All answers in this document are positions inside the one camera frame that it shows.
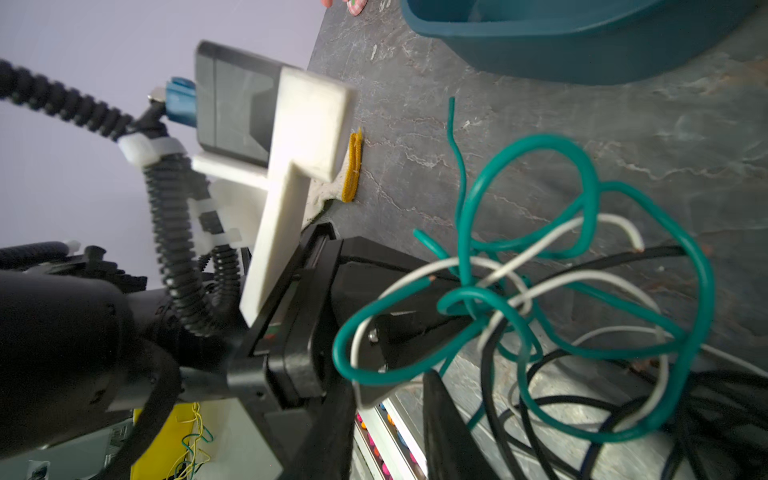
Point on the white knit glove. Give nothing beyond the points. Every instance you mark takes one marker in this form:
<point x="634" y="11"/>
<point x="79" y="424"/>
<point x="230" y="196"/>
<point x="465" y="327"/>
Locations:
<point x="343" y="188"/>

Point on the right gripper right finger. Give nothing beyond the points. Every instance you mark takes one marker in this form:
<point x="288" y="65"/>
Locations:
<point x="450" y="449"/>

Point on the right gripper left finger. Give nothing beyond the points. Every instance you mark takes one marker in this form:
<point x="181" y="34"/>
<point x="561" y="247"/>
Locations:
<point x="326" y="452"/>

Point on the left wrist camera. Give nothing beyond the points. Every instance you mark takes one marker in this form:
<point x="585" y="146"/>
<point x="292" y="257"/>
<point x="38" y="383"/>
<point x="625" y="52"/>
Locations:
<point x="266" y="130"/>

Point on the teal plastic bin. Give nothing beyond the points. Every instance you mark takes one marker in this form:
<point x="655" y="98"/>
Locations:
<point x="579" y="42"/>

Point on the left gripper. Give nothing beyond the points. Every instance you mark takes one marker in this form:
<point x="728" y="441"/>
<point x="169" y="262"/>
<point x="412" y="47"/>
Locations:
<point x="285" y="359"/>

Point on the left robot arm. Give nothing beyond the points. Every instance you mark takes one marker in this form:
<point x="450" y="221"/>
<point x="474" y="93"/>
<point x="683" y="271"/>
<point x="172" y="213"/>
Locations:
<point x="82" y="341"/>

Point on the pink toy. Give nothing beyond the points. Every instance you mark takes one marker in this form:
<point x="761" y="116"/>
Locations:
<point x="354" y="7"/>

